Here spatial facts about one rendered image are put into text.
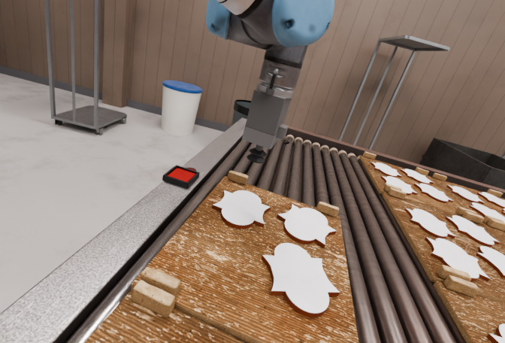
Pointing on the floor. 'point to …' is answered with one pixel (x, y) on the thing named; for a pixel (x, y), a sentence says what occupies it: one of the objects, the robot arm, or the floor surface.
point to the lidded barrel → (179, 107)
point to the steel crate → (465, 162)
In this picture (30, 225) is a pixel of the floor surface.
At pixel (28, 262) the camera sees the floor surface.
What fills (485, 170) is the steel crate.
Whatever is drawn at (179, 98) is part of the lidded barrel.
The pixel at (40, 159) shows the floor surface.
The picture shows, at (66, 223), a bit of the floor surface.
